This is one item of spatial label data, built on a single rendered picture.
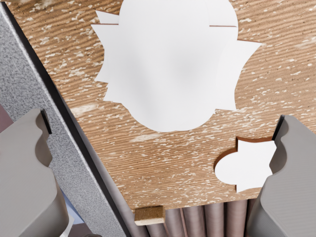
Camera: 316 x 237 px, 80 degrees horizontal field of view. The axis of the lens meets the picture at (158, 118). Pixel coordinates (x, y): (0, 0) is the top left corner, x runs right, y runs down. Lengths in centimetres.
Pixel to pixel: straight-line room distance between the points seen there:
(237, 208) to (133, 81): 37
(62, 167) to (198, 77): 31
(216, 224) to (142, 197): 20
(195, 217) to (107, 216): 20
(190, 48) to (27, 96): 25
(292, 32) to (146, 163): 26
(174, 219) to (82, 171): 24
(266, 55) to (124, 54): 16
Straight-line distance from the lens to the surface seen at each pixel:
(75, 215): 64
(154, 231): 54
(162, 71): 18
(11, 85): 34
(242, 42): 20
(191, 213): 47
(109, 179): 40
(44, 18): 26
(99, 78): 23
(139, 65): 18
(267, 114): 30
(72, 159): 39
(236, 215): 50
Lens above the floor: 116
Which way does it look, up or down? 57 degrees down
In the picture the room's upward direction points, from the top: 176 degrees counter-clockwise
